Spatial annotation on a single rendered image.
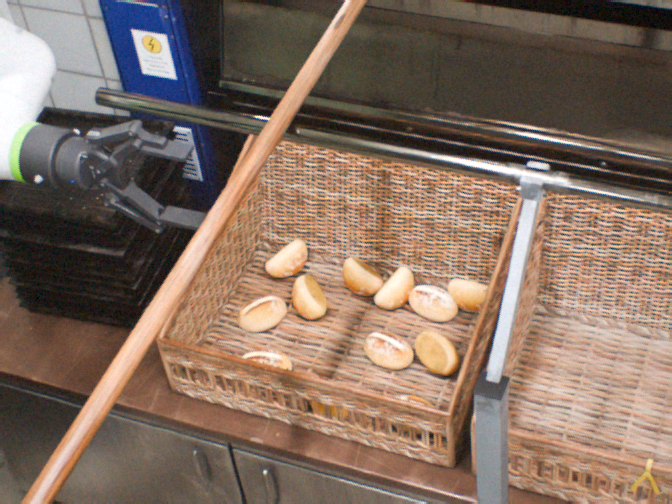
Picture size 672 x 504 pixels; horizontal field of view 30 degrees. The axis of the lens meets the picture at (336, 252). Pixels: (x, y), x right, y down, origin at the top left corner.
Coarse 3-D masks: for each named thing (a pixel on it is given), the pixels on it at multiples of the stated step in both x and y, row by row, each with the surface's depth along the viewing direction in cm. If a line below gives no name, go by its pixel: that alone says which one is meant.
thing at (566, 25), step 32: (384, 0) 213; (416, 0) 210; (448, 0) 208; (480, 0) 207; (512, 0) 206; (544, 0) 205; (576, 0) 204; (608, 0) 203; (544, 32) 205; (576, 32) 203; (608, 32) 200; (640, 32) 198
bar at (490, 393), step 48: (96, 96) 201; (144, 96) 198; (336, 144) 187; (384, 144) 185; (528, 192) 178; (576, 192) 176; (624, 192) 173; (528, 240) 179; (480, 384) 180; (480, 432) 186; (480, 480) 195
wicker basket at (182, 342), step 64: (256, 192) 248; (320, 192) 244; (448, 192) 233; (512, 192) 227; (256, 256) 254; (320, 256) 251; (384, 256) 245; (192, 320) 233; (320, 320) 240; (384, 320) 238; (192, 384) 228; (256, 384) 219; (320, 384) 212; (384, 384) 228; (448, 384) 226; (384, 448) 218; (448, 448) 211
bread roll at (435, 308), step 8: (416, 288) 237; (424, 288) 236; (432, 288) 235; (440, 288) 236; (416, 296) 236; (424, 296) 235; (432, 296) 234; (440, 296) 234; (448, 296) 235; (416, 304) 236; (424, 304) 235; (432, 304) 234; (440, 304) 234; (448, 304) 234; (456, 304) 235; (416, 312) 237; (424, 312) 235; (432, 312) 234; (440, 312) 234; (448, 312) 234; (456, 312) 235; (432, 320) 236; (440, 320) 235; (448, 320) 236
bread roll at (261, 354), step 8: (248, 352) 230; (256, 352) 229; (264, 352) 229; (272, 352) 229; (280, 352) 230; (256, 360) 228; (264, 360) 228; (272, 360) 228; (280, 360) 228; (288, 360) 230
